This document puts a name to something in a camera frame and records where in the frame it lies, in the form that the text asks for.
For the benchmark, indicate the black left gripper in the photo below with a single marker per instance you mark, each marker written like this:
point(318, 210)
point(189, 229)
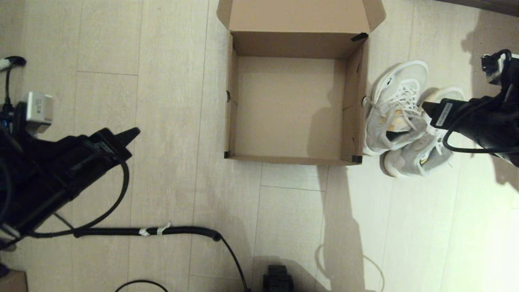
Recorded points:
point(81, 162)

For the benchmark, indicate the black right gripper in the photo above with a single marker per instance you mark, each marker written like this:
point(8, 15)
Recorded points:
point(478, 121)

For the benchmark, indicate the white lace-up sneaker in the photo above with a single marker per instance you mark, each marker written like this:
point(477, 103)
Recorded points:
point(417, 162)
point(401, 77)

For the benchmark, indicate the brown cardboard shoe box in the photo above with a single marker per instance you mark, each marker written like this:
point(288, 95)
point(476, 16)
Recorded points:
point(288, 109)

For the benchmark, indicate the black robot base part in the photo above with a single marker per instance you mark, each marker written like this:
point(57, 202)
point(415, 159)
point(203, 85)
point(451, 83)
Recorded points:
point(277, 280)

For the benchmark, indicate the small brown cardboard box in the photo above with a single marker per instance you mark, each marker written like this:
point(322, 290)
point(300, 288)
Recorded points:
point(12, 282)

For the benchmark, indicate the dark wooden furniture edge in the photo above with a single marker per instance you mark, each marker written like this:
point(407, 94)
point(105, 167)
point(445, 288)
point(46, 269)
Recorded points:
point(498, 6)

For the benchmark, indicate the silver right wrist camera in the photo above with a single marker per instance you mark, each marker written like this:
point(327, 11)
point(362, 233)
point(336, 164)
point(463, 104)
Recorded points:
point(494, 69)

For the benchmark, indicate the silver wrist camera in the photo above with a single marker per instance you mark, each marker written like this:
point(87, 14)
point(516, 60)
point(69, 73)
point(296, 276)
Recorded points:
point(494, 69)
point(38, 111)

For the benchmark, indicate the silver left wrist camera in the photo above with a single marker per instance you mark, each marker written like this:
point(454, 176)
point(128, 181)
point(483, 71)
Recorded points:
point(38, 111)

